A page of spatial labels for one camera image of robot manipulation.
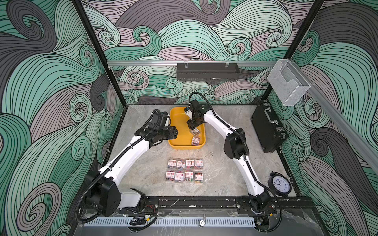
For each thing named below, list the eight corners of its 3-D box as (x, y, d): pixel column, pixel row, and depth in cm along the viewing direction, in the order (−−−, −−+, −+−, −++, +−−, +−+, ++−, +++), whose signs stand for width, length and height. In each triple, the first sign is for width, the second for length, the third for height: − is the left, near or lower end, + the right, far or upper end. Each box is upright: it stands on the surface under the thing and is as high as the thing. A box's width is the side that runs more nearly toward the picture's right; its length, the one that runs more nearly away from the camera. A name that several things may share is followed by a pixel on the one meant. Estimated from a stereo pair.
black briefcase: (260, 154, 94) (275, 136, 77) (247, 120, 113) (258, 99, 96) (271, 154, 94) (290, 136, 77) (257, 120, 113) (269, 99, 96)
